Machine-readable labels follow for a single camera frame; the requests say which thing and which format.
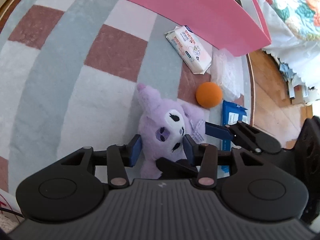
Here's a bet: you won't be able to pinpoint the blue packet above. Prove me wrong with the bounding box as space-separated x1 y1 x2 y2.
221 100 247 175

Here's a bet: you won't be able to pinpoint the purple plush toy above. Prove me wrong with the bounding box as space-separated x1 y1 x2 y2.
137 83 206 179

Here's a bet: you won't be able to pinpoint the orange ball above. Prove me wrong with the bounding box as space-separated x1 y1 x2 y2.
195 82 223 108

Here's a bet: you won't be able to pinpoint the clear plastic swab box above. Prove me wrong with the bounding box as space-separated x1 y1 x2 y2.
210 49 244 101

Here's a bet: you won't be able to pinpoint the white pink tissue pack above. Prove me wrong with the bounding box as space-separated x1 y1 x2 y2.
165 25 212 75

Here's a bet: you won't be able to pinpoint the papers under bed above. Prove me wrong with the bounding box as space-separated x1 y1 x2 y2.
279 62 318 105

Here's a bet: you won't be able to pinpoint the white bed skirt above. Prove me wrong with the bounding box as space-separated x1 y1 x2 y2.
257 0 319 89

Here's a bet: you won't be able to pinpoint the checkered round rug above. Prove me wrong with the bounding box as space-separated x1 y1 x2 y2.
1 0 210 195

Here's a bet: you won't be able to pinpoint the pink cardboard box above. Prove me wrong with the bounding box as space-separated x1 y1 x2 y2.
128 0 271 56

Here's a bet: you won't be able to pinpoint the floral quilt bedspread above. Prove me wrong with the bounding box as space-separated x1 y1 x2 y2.
265 0 319 42

